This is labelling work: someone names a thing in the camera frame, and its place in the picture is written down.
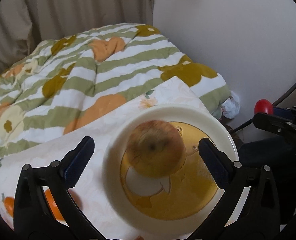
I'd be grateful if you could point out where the red cherry tomato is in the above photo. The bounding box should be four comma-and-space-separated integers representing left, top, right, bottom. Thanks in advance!
254, 99, 274, 114

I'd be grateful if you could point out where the yellow-red apple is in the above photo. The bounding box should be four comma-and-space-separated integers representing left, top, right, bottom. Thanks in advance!
125, 120, 186, 178

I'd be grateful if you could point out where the large orange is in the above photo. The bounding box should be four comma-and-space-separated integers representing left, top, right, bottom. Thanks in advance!
44, 189, 64, 221

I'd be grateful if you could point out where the small mandarin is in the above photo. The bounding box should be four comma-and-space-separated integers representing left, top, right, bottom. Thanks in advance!
4, 197, 15, 218

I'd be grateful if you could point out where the white floral tablecloth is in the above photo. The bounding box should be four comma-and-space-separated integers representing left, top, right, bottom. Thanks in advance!
0, 76, 251, 240

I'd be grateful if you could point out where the cream plate with duck print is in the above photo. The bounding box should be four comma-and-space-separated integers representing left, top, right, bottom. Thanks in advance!
102, 104, 238, 239

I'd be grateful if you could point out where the white plastic bag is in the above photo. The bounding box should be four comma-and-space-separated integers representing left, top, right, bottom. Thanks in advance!
220, 91, 241, 119

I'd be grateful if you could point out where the green striped floral duvet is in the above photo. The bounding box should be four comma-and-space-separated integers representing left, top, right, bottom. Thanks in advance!
0, 23, 231, 159

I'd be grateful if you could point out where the beige curtain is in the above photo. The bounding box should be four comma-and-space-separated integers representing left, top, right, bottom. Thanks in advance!
0, 0, 154, 73

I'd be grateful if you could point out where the black cable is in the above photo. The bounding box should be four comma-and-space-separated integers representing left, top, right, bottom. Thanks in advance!
231, 69, 296, 133

